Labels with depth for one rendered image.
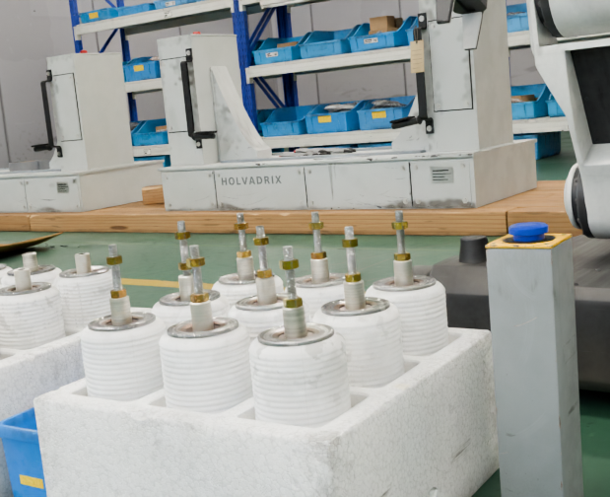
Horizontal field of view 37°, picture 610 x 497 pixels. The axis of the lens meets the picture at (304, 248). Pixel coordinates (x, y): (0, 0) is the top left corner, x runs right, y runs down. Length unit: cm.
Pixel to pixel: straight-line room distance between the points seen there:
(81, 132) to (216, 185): 88
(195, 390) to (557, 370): 37
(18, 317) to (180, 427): 46
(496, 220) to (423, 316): 193
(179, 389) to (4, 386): 36
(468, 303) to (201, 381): 55
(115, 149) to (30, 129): 427
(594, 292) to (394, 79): 926
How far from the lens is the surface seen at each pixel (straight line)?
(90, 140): 434
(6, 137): 853
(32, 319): 131
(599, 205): 151
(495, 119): 324
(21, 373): 126
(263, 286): 104
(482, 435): 113
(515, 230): 95
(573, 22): 141
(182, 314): 108
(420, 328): 106
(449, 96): 314
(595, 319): 130
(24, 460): 118
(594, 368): 132
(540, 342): 96
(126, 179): 447
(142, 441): 96
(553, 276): 94
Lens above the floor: 47
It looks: 9 degrees down
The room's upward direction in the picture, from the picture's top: 5 degrees counter-clockwise
